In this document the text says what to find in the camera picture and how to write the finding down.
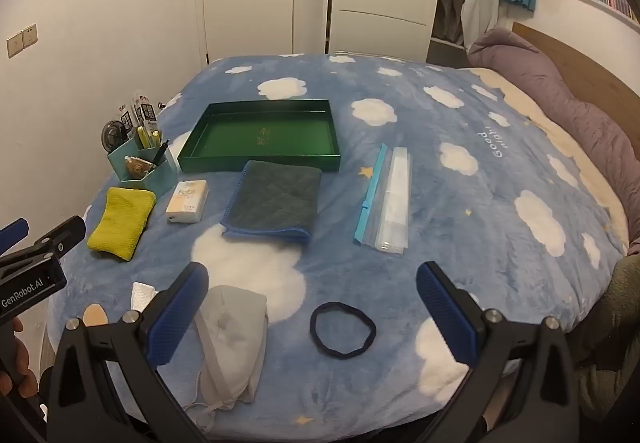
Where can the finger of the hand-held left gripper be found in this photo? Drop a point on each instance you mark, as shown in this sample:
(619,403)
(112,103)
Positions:
(12,233)
(62,235)

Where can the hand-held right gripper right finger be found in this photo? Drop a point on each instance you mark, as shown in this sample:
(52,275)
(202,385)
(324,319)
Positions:
(446,315)

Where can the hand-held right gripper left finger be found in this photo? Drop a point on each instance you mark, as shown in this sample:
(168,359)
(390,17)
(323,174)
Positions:
(179,315)

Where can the yellow knitted cloth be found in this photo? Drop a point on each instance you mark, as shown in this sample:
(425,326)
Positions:
(120,223)

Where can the grey face mask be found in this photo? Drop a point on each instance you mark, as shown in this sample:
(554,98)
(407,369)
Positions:
(235,338)

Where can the beige powder puff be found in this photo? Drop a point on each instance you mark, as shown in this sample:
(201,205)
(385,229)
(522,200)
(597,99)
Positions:
(95,315)

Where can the cream soap box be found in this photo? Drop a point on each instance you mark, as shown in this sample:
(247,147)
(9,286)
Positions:
(186,203)

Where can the grey quilted blue-edged cloth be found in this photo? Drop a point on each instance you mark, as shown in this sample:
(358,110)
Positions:
(275,198)

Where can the green tray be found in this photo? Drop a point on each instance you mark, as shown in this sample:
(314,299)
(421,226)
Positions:
(260,138)

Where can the person's left hand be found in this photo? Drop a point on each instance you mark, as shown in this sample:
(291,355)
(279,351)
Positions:
(17,363)

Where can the white cotton pad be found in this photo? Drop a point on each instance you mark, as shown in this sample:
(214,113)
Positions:
(143,295)

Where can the blue cloud print blanket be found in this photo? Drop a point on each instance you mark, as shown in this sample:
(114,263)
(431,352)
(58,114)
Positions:
(450,223)

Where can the beige tape roll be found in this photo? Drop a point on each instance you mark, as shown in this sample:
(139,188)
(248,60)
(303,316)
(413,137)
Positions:
(136,168)

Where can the teal desk organizer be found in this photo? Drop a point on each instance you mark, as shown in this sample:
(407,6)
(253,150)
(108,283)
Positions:
(150,183)

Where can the black round tape measure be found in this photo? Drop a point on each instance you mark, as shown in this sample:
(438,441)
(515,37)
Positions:
(112,135)

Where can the yellow highlighter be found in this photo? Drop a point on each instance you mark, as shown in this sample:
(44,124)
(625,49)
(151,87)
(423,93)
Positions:
(156,139)
(142,137)

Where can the black pen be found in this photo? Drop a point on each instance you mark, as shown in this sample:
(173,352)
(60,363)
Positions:
(161,154)

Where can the black hair band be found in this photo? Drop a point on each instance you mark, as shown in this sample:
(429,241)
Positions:
(313,329)

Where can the packaged pen set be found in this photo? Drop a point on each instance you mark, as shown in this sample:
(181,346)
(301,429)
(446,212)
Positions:
(146,110)
(126,115)

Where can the olive green fleece garment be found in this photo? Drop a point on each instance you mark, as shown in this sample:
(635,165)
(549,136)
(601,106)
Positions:
(610,323)

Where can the cream bed sheet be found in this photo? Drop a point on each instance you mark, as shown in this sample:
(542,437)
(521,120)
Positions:
(565,138)

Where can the purple-grey duvet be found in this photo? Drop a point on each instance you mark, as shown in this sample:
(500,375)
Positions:
(600,123)

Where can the wooden headboard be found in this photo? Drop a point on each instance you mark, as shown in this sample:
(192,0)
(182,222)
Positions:
(590,68)

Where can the hanging white garment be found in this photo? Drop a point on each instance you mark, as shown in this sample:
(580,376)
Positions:
(480,8)

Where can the hanging grey garment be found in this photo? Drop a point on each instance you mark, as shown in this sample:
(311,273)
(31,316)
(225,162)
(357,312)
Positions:
(450,3)

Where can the wall socket plate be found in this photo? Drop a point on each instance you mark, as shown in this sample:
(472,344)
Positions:
(14,44)
(30,36)

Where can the white wall shelf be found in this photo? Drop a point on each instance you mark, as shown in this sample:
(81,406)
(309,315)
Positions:
(575,8)

